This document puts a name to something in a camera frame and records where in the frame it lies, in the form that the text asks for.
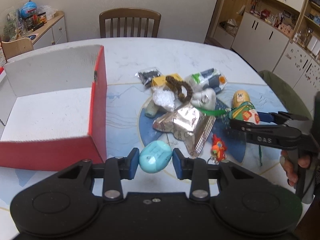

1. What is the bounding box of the turquoise oval soap case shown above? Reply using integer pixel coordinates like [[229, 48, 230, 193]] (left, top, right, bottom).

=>
[[139, 140, 172, 174]]

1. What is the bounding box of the white plush toy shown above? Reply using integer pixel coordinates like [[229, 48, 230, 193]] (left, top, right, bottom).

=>
[[190, 88, 216, 111]]

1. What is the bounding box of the wooden dining chair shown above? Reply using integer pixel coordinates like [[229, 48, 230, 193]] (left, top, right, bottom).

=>
[[99, 8, 161, 38]]

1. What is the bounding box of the white wooden wall cupboard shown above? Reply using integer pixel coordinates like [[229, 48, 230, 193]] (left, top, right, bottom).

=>
[[207, 0, 320, 100]]

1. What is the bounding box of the brown fuzzy hair tie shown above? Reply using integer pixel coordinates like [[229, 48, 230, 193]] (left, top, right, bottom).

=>
[[165, 75, 194, 104]]

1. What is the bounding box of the low wooden white cabinet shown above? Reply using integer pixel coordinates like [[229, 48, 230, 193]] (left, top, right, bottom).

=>
[[27, 11, 68, 50]]

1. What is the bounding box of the pale green small bottle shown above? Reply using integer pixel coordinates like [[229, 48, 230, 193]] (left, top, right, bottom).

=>
[[145, 100, 159, 119]]

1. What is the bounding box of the yellow small carton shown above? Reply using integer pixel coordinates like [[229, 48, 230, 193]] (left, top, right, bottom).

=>
[[151, 73, 183, 87]]

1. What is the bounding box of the small wooden child chair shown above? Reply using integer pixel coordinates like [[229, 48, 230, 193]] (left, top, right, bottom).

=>
[[2, 37, 34, 60]]

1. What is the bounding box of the bag of dark beads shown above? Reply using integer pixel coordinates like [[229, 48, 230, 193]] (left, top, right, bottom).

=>
[[135, 68, 162, 87]]

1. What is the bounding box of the orange face doll toy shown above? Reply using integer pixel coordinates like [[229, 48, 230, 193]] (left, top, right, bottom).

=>
[[232, 90, 251, 119]]

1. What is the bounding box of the red fish keychain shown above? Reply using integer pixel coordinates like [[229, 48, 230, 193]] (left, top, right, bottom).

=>
[[207, 134, 227, 164]]

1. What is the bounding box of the silver foil snack packet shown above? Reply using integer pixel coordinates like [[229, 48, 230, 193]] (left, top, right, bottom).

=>
[[152, 103, 216, 158]]

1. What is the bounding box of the person's right hand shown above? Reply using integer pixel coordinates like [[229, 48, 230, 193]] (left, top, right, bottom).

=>
[[280, 150, 310, 187]]

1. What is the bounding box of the white blue printed plastic bag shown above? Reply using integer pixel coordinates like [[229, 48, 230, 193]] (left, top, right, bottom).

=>
[[185, 68, 227, 94]]

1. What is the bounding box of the red white cardboard box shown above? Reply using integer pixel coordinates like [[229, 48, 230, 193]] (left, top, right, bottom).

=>
[[1, 44, 107, 171]]

